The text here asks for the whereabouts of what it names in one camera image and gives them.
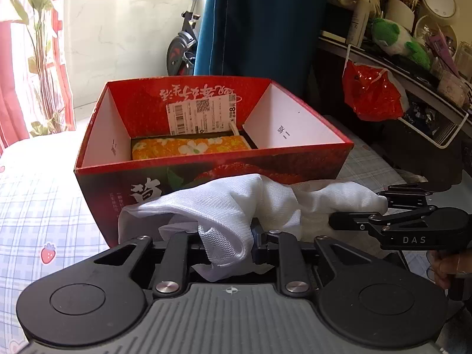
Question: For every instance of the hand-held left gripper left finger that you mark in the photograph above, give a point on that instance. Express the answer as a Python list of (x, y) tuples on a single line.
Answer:
[(180, 247)]

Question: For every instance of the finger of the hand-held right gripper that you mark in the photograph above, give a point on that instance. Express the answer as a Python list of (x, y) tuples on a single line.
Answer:
[(350, 221), (402, 194)]

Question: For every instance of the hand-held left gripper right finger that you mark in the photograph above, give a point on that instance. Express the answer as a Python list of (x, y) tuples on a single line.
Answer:
[(257, 239)]

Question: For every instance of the white mesh cloth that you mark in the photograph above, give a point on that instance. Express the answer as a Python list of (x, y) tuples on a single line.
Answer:
[(228, 199)]

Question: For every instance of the red cardboard box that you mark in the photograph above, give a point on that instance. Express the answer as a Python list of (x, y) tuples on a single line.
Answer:
[(147, 97)]

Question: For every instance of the person's right hand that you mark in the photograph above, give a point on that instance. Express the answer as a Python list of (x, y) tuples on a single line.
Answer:
[(446, 265)]

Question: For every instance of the orange floral packet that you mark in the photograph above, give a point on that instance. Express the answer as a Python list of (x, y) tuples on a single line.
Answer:
[(158, 149)]

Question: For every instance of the red plastic bag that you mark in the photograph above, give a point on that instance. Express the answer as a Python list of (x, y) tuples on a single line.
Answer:
[(368, 92)]

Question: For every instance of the black desk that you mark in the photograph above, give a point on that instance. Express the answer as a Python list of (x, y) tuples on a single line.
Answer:
[(435, 92)]

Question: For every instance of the checked strawberry bed sheet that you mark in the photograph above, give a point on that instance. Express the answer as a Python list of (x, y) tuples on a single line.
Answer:
[(44, 199)]

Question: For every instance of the green plush toy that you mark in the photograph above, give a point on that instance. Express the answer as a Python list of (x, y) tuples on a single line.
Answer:
[(387, 31)]

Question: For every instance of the white round organizer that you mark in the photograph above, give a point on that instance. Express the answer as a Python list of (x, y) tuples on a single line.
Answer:
[(427, 25)]

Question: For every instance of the white spray bottle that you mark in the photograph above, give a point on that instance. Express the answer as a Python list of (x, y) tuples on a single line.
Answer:
[(357, 22)]

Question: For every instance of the white brush holder cup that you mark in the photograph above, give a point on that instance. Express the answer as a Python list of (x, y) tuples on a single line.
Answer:
[(400, 13)]

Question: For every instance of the round white mirror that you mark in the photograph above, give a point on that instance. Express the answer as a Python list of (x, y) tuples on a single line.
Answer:
[(438, 2)]

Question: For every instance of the black exercise bike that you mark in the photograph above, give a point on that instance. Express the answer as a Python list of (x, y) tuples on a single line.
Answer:
[(179, 49)]

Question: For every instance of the blue curtain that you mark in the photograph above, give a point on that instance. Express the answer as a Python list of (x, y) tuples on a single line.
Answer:
[(258, 25)]

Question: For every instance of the pink printed curtain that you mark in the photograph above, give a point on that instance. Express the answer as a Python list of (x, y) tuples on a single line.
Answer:
[(44, 62)]

